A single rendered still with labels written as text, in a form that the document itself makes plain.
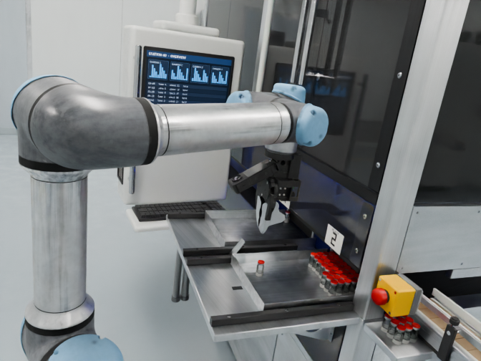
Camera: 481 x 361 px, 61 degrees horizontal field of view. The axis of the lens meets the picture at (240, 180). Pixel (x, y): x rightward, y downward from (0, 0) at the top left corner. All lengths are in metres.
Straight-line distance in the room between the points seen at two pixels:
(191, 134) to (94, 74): 5.73
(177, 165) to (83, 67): 4.58
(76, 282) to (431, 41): 0.85
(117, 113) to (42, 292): 0.36
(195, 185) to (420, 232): 1.10
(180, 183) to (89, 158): 1.33
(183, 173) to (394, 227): 1.08
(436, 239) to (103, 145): 0.89
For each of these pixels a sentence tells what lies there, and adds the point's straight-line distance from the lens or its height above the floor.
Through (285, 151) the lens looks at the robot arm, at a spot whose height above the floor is 1.30.
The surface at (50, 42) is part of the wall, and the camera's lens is 6.31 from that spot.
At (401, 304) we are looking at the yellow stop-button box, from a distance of 1.06.
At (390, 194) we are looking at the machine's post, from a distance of 1.03.
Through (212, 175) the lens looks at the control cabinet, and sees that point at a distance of 1.92.
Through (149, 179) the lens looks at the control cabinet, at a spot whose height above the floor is 0.92.
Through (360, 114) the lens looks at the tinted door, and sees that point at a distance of 1.16.
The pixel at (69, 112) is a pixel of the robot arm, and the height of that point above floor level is 1.41.
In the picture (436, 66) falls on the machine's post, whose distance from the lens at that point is 1.00.
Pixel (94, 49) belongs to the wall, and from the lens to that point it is 6.29.
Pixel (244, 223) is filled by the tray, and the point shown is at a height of 0.88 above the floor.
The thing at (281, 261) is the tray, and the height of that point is 0.88.
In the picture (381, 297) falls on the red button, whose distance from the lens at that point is 1.04.
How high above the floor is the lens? 1.51
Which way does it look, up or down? 18 degrees down
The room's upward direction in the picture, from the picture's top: 8 degrees clockwise
